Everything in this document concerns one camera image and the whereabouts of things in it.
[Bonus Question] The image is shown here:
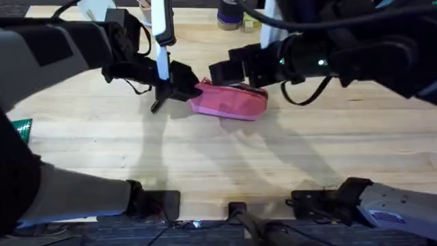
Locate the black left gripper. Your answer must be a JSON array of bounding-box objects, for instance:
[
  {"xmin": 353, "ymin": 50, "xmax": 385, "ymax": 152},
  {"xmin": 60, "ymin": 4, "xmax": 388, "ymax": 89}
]
[{"xmin": 101, "ymin": 20, "xmax": 203, "ymax": 103}]

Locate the pink soft zip bag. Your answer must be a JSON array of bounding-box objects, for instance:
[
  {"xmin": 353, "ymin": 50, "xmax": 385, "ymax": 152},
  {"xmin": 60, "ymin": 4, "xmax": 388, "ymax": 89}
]
[{"xmin": 186, "ymin": 77, "xmax": 269, "ymax": 122}]

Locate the small pale block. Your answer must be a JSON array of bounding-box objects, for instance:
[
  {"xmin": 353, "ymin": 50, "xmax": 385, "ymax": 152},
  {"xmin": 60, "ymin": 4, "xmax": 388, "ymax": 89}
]
[{"xmin": 242, "ymin": 12, "xmax": 263, "ymax": 34}]

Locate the dark tape roll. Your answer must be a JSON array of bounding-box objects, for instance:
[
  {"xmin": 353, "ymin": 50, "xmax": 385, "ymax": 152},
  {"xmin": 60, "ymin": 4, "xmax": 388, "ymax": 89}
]
[{"xmin": 216, "ymin": 0, "xmax": 244, "ymax": 31}]

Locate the left wrist upright plate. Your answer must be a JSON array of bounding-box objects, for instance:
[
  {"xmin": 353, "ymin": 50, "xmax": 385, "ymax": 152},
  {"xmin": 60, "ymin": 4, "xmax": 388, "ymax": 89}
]
[{"xmin": 149, "ymin": 0, "xmax": 178, "ymax": 114}]

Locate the wrist upright plate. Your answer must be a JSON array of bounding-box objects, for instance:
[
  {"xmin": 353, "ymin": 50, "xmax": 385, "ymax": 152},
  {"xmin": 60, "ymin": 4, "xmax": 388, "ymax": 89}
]
[
  {"xmin": 259, "ymin": 0, "xmax": 290, "ymax": 49},
  {"xmin": 149, "ymin": 0, "xmax": 178, "ymax": 114}
]

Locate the right wrist upright plate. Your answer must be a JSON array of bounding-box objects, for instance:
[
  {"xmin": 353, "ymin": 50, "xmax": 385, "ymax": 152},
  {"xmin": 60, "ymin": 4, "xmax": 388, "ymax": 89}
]
[{"xmin": 259, "ymin": 0, "xmax": 290, "ymax": 49}]

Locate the green board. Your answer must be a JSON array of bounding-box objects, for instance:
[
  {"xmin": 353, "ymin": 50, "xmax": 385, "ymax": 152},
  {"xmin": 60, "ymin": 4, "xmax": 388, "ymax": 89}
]
[{"xmin": 10, "ymin": 118, "xmax": 33, "ymax": 144}]

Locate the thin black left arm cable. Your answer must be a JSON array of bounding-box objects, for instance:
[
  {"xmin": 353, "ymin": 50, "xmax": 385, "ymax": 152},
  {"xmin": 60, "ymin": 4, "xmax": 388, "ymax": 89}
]
[{"xmin": 122, "ymin": 20, "xmax": 154, "ymax": 96}]

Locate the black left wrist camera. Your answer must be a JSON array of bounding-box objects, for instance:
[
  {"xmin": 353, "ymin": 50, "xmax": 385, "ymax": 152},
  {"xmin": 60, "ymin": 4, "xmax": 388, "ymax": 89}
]
[{"xmin": 104, "ymin": 8, "xmax": 141, "ymax": 35}]

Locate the black rail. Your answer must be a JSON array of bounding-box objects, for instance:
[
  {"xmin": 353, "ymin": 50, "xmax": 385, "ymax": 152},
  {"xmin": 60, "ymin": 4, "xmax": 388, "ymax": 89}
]
[{"xmin": 0, "ymin": 217, "xmax": 437, "ymax": 246}]

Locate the black cable on rail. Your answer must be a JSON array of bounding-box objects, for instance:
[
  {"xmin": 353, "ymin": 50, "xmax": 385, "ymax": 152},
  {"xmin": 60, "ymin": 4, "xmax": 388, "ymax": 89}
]
[{"xmin": 227, "ymin": 201, "xmax": 310, "ymax": 246}]

